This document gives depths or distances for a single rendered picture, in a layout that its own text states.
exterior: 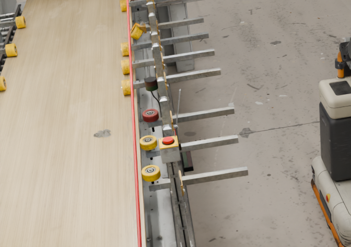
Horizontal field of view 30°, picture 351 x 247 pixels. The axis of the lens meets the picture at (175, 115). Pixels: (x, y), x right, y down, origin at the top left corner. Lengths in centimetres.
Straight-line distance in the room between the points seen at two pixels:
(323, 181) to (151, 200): 107
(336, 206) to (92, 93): 142
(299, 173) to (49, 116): 168
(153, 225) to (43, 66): 145
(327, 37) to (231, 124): 159
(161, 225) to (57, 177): 51
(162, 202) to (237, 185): 116
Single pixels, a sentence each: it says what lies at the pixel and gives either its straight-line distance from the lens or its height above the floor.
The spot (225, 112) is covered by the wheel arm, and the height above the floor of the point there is 85.
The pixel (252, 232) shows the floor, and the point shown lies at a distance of 382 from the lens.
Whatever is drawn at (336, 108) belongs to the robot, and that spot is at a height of 76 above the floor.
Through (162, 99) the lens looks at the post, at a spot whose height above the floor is 113.
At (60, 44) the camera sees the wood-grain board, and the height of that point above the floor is 90.
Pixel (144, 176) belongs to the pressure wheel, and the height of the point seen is 90.
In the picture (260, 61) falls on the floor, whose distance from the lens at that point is 567.
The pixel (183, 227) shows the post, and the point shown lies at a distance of 260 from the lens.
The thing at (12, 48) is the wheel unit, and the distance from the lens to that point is 422.
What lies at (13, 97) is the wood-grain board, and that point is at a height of 90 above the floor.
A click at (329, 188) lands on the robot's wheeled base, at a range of 367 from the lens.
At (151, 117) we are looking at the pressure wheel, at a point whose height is 90.
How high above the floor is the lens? 249
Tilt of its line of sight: 30 degrees down
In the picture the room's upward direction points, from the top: 9 degrees counter-clockwise
